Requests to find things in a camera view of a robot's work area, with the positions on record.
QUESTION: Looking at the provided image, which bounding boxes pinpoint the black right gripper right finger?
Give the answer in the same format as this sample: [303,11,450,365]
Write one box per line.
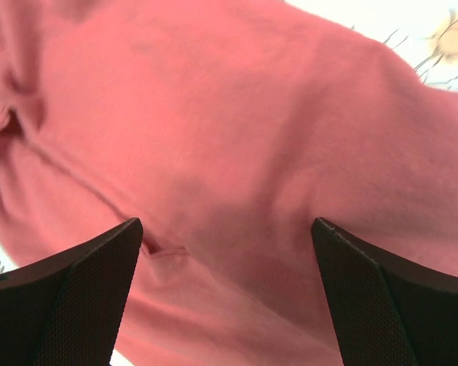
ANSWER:
[311,218,458,366]

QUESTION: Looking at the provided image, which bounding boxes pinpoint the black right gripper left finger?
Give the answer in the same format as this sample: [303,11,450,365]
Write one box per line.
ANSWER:
[0,218,143,365]

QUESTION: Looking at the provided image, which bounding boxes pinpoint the dusty rose t shirt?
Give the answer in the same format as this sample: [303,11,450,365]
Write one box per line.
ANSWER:
[0,1,458,365]

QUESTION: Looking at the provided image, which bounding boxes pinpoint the floral patterned table mat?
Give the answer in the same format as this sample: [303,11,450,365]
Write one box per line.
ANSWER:
[288,0,458,92]

